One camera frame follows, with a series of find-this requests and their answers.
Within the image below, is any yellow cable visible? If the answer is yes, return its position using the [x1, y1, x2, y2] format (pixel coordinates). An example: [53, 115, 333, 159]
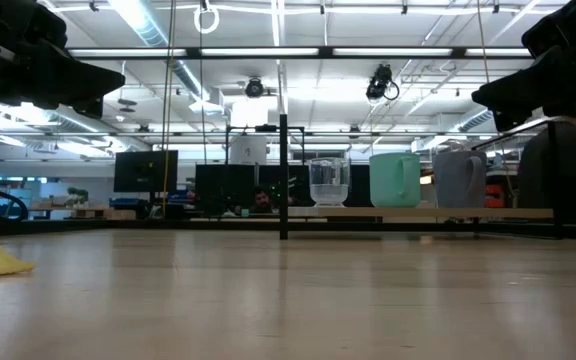
[160, 0, 178, 219]

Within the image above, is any black rig camera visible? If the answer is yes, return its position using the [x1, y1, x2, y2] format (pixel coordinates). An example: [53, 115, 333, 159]
[365, 63, 400, 103]

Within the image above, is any silver ventilation duct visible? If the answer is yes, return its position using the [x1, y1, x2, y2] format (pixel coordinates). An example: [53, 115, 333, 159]
[107, 0, 219, 101]

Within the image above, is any teal mug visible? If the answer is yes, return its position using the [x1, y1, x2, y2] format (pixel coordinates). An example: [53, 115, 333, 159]
[368, 152, 423, 209]

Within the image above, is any black round ceiling device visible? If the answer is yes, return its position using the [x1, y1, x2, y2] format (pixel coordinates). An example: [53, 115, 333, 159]
[244, 77, 266, 99]

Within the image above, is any black bar with light strips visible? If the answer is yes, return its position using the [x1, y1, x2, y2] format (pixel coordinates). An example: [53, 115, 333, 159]
[66, 46, 534, 61]

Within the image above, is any grey mug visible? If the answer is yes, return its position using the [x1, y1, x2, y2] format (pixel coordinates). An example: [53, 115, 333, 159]
[432, 149, 488, 209]

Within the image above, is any green potted plant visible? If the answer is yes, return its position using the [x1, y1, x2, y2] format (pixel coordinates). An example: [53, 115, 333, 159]
[65, 186, 90, 209]

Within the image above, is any orange red box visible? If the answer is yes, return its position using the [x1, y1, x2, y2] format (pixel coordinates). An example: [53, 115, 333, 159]
[485, 183, 507, 209]

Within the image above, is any white cable loop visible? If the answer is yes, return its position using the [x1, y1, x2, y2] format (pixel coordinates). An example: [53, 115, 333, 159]
[192, 4, 222, 36]

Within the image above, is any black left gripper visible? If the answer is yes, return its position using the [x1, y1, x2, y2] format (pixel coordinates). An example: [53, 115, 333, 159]
[0, 0, 127, 120]

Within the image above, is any clear glass cup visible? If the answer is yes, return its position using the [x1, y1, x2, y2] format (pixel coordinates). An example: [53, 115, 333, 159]
[308, 156, 352, 208]

